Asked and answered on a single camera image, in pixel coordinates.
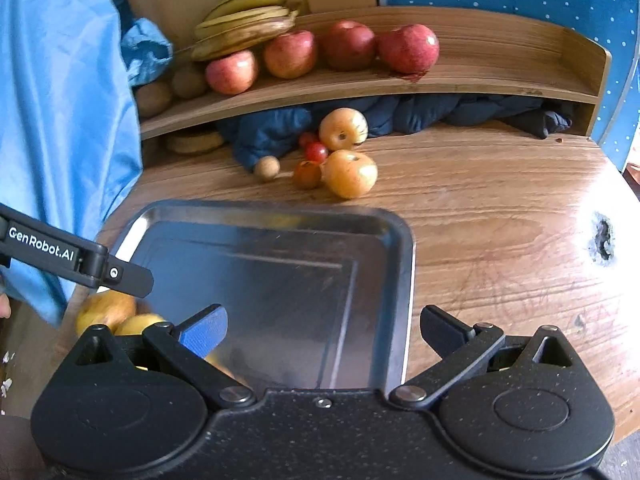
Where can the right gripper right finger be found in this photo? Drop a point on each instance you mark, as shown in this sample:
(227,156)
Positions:
(464,352)

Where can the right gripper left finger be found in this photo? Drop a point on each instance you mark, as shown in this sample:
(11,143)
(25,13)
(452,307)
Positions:
(183,349)

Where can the yellow lemon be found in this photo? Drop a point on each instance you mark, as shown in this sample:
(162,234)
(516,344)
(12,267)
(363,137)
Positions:
(137,324)

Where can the yellow pear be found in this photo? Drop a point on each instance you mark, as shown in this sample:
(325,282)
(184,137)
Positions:
(108,308)

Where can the small brown round fruit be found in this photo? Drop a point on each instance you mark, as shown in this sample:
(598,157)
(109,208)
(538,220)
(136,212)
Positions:
(267,168)

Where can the yellow apple front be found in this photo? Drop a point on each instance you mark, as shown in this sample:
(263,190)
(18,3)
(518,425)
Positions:
(349,174)

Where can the yellow apple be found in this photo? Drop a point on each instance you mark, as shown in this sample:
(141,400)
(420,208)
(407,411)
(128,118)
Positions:
(343,128)
(349,174)

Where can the orange cherry tomato front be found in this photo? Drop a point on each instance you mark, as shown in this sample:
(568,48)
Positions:
(307,175)

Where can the red cherry tomato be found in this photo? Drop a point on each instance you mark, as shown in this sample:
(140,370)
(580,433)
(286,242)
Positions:
(307,138)
(316,152)

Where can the red cherry tomato back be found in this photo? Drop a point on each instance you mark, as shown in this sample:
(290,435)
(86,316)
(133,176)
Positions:
(307,138)

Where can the steel tray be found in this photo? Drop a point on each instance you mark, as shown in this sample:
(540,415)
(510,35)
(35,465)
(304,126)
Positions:
(317,296)

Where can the light blue cloth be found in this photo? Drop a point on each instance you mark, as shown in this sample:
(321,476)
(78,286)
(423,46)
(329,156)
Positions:
(70,133)

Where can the brown kiwi front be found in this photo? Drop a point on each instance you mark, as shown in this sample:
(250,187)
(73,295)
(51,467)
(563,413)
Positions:
(152,99)

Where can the brown kiwi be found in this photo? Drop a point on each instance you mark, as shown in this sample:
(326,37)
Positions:
(152,99)
(188,82)

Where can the dark blue cloth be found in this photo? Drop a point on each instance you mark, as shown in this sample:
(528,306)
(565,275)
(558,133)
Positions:
(276,132)

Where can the brown kiwi back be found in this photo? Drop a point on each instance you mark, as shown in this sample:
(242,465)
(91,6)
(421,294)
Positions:
(188,82)

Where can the yellow apple back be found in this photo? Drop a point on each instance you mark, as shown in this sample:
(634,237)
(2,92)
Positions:
(343,128)

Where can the red apple left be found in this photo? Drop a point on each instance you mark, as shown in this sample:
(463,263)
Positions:
(233,74)

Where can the wooden curved shelf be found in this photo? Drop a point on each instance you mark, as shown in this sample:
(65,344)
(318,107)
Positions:
(480,52)

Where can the red apple right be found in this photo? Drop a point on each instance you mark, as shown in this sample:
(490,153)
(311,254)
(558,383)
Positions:
(409,49)

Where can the banana bunch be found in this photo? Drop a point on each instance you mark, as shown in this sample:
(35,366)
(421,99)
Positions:
(236,25)

